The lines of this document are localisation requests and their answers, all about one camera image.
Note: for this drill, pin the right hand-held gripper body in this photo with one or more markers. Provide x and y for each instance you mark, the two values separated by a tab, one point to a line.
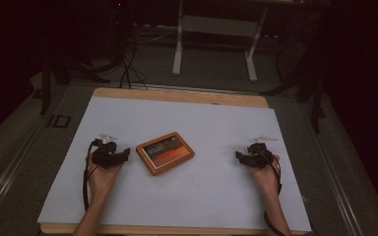
260	156

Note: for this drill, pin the wooden table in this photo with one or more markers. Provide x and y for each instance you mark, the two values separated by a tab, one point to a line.
177	97

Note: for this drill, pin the person's right hand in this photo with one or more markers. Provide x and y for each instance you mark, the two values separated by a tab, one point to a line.
269	180

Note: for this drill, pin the white metal desk frame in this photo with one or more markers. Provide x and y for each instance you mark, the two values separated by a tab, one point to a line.
216	26

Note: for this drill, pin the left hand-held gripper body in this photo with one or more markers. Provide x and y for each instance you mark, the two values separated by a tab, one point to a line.
105	155

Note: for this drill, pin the metal floor rail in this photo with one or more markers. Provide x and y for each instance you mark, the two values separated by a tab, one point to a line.
190	88
10	177
334	170

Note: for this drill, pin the black floor socket box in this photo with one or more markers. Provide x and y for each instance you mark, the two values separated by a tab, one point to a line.
59	121

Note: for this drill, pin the wooden photo frame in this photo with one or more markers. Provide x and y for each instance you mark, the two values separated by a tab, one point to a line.
165	153

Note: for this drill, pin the white table mat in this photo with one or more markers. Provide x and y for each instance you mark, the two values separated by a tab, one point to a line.
193	196

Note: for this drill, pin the person's left hand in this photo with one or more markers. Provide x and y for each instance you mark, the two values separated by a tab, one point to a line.
101	180

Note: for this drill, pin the black metal stand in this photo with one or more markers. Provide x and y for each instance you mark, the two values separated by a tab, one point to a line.
308	82
62	70

